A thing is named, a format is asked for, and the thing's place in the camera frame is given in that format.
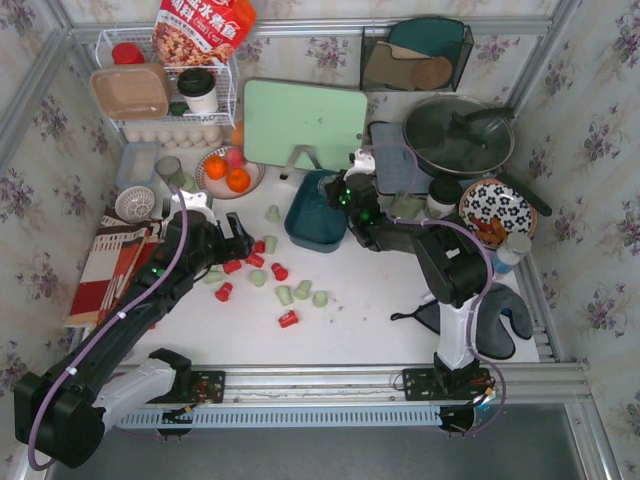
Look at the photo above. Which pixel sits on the green glass cup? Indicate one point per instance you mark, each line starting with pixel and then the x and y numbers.
pixel 406 206

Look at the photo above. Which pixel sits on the green capsule tall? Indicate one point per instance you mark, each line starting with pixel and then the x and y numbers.
pixel 284 295

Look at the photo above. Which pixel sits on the black mesh holder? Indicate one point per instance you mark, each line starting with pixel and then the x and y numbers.
pixel 424 54

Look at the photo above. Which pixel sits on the light green cutting board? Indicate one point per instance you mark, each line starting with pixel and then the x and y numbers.
pixel 280 116

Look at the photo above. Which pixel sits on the flower patterned plate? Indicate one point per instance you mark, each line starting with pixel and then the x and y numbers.
pixel 492 210

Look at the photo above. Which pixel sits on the white bottle blue label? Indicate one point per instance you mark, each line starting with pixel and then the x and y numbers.
pixel 510 252

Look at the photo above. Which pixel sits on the clear storage box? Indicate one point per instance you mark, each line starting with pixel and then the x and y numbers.
pixel 137 166

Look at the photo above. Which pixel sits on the beige plastic container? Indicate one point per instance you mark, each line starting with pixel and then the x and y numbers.
pixel 134 92

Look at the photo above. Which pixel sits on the blue grey trivet mat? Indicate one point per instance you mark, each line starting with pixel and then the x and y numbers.
pixel 395 168

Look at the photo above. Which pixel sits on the teal storage basket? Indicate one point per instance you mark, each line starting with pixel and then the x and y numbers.
pixel 310 222

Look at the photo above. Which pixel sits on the grey green tumbler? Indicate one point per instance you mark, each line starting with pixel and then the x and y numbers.
pixel 170 170

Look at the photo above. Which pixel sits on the black frying pan with lid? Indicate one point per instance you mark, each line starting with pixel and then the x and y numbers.
pixel 459 137

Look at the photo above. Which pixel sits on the jar with black lid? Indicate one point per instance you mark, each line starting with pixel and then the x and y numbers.
pixel 443 197

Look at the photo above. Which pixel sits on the striped kitchen towel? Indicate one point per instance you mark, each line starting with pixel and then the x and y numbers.
pixel 119 249

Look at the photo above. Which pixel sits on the fruit plate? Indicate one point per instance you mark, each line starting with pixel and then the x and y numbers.
pixel 227 175

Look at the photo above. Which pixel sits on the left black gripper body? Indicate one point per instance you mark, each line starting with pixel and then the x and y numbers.
pixel 232 239

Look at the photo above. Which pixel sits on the green capsule top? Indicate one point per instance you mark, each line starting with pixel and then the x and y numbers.
pixel 273 214

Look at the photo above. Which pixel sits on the white strainer basket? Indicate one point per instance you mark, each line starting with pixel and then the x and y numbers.
pixel 135 204

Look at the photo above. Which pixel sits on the grey microfibre glove cloth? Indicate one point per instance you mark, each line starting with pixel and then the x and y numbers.
pixel 492 339

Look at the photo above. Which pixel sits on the white cup black lid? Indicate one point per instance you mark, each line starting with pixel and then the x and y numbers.
pixel 198 87

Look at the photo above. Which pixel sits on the red capsule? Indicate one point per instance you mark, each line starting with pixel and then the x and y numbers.
pixel 223 294
pixel 280 272
pixel 288 319

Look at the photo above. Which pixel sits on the egg tray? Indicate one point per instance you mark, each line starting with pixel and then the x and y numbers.
pixel 175 136

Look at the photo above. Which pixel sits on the red snack bag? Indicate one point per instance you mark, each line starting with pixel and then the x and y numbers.
pixel 201 32

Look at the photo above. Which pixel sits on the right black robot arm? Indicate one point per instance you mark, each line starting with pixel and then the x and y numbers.
pixel 454 264

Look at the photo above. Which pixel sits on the clear plastic cup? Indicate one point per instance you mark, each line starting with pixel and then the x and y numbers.
pixel 322 187

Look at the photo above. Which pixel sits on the red lid jar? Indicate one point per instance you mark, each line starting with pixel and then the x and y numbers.
pixel 127 53

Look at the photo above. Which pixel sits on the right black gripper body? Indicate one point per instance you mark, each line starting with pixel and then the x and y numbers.
pixel 338 189

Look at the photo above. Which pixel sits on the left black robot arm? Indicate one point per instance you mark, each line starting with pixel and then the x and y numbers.
pixel 63 414

